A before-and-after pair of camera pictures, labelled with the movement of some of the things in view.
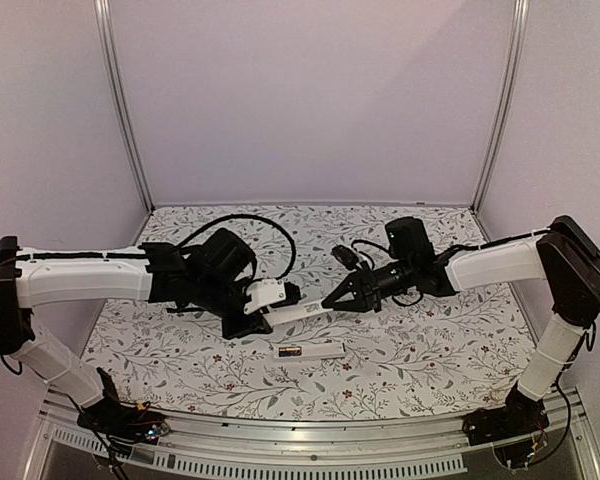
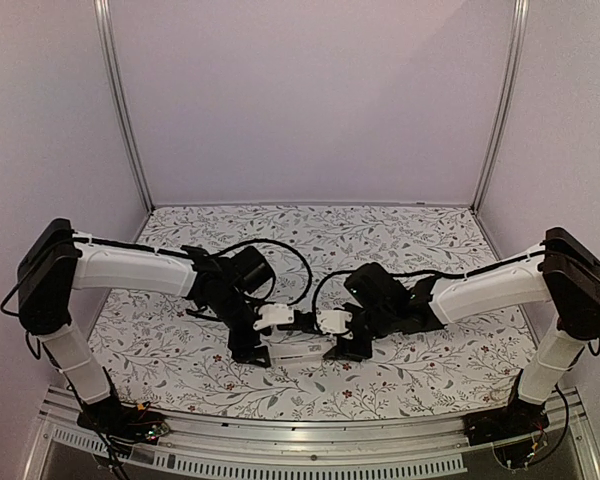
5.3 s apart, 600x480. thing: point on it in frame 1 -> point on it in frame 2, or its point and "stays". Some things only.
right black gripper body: x=368 y=291 -> x=348 y=344
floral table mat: x=456 y=356 stays
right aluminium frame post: x=508 y=101 stays
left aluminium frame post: x=107 y=58 stays
